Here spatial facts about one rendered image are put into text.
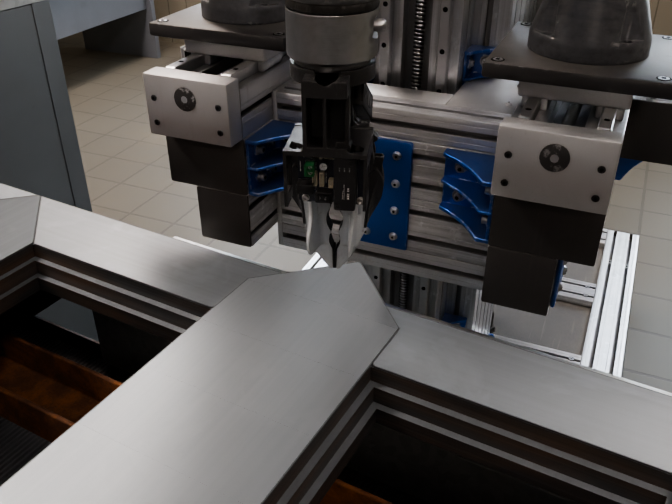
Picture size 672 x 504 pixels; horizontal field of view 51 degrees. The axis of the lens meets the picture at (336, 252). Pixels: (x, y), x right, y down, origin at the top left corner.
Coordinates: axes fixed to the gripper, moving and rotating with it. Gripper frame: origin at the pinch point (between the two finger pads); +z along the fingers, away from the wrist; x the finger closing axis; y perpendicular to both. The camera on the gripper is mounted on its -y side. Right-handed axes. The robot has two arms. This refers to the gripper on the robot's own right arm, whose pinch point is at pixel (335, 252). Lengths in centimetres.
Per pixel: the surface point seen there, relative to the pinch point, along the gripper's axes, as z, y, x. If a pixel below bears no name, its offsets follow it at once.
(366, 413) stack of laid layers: 9.1, 12.7, 4.4
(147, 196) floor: 92, -181, -100
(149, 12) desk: 64, -365, -162
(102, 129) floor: 92, -247, -147
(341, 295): 5.4, -0.3, 0.5
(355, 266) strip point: 5.4, -6.0, 1.4
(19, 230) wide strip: 5.5, -8.9, -39.7
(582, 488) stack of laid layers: 9.1, 18.9, 22.5
